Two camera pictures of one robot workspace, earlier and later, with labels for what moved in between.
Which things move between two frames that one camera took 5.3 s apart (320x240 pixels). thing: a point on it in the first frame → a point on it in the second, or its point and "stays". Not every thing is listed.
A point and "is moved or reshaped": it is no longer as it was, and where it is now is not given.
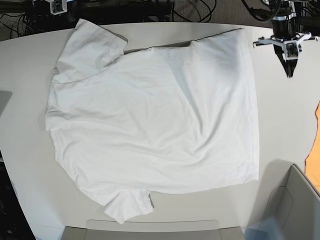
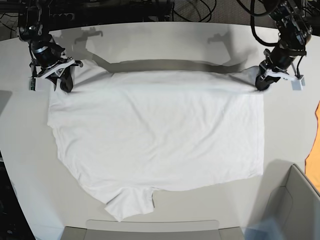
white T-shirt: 175,117 is moved or reshaped
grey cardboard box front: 172,229 stays
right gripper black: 286,41 → 281,57
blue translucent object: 268,229 stays
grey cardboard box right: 295,207 stays
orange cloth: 312,162 stays
